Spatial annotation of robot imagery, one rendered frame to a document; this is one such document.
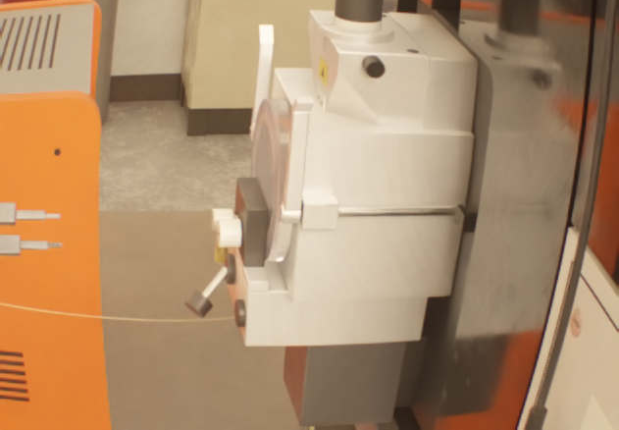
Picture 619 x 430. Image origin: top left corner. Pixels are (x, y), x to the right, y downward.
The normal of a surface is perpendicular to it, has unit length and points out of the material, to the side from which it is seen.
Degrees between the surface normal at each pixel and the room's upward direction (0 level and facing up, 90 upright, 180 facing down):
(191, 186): 0
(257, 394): 0
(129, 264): 0
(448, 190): 90
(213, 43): 90
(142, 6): 90
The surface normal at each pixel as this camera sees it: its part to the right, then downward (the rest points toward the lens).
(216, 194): 0.09, -0.91
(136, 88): 0.19, 0.42
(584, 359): -0.98, 0.00
